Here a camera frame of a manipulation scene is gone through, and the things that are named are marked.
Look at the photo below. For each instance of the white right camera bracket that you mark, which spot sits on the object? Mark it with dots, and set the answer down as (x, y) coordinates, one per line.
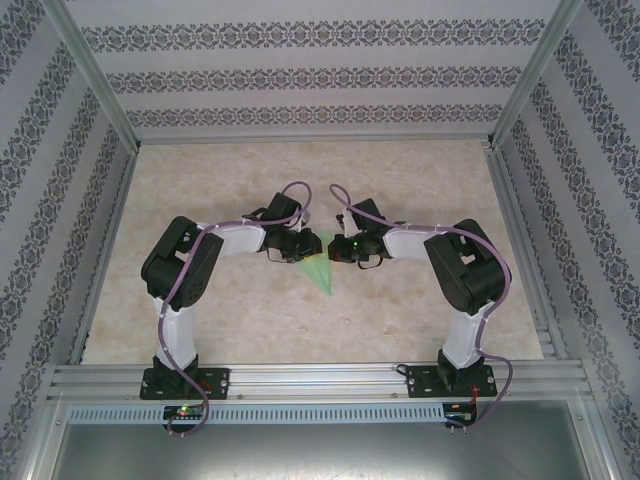
(345, 222)

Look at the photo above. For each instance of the small circuit board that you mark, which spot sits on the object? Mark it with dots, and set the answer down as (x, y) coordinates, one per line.
(460, 417)

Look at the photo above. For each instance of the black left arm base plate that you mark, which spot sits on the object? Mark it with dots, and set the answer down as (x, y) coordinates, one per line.
(220, 382)

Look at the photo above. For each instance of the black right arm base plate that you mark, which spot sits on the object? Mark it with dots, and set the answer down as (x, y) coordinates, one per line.
(420, 382)

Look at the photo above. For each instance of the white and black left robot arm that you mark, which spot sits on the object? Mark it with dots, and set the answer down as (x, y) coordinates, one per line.
(177, 335)

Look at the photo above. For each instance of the circuit board with green light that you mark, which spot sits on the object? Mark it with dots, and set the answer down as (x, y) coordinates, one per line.
(182, 412)

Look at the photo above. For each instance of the grey metal sheet panel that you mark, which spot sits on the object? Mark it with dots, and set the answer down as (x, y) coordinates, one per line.
(320, 455)

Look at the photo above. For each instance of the long aluminium mounting rail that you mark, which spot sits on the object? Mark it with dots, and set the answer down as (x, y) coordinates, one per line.
(320, 380)

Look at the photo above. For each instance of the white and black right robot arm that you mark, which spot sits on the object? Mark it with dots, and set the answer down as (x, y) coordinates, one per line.
(407, 242)

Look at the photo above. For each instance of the aluminium frame post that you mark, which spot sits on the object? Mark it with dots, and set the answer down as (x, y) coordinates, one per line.
(535, 75)
(95, 75)

